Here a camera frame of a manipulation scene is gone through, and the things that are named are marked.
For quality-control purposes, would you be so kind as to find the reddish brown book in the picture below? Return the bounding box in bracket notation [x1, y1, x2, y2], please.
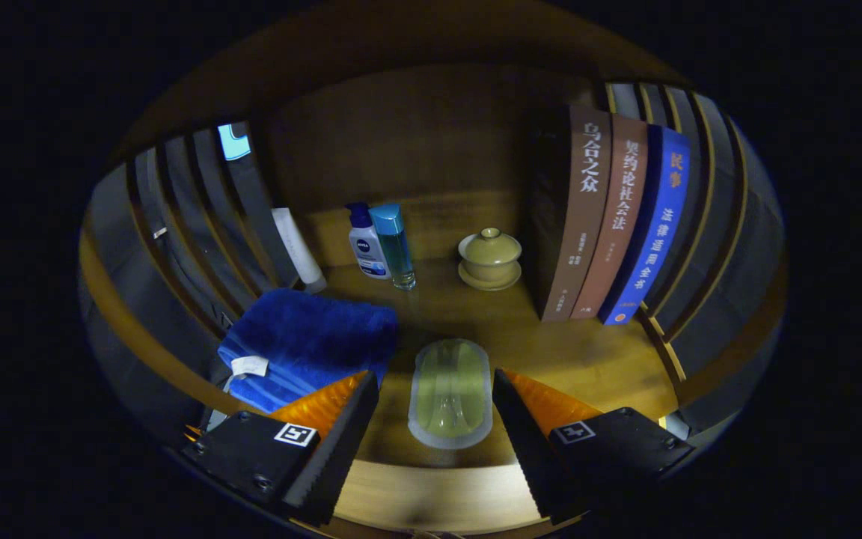
[570, 112, 649, 321]

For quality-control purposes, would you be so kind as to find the teal transparent bottle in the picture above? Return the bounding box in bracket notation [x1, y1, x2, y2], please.
[369, 204, 417, 290]

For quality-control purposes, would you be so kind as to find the wooden countertop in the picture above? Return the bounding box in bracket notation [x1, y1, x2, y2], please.
[214, 191, 682, 536]

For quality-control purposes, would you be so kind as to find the blue book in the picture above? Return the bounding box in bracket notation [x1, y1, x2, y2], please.
[599, 124, 692, 326]

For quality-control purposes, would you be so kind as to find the blue towel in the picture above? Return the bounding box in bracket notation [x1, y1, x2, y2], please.
[218, 288, 400, 415]

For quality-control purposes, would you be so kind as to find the beige lidded tea cup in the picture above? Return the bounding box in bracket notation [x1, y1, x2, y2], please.
[458, 228, 523, 291]

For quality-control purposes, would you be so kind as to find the brown wooden cabinet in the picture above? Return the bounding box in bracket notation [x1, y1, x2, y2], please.
[78, 0, 789, 536]

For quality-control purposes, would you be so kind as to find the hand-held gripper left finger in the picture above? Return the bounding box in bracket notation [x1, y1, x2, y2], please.
[180, 369, 380, 527]

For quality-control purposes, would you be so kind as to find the dark brown book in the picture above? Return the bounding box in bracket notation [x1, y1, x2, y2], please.
[528, 105, 612, 323]

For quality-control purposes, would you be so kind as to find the white bottle with blue cap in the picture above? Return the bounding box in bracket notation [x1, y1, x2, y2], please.
[346, 202, 392, 280]

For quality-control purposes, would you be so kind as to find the white tube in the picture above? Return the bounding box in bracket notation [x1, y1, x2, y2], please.
[272, 207, 328, 294]

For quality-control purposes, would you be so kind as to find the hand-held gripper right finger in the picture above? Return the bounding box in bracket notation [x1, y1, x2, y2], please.
[492, 368, 695, 525]

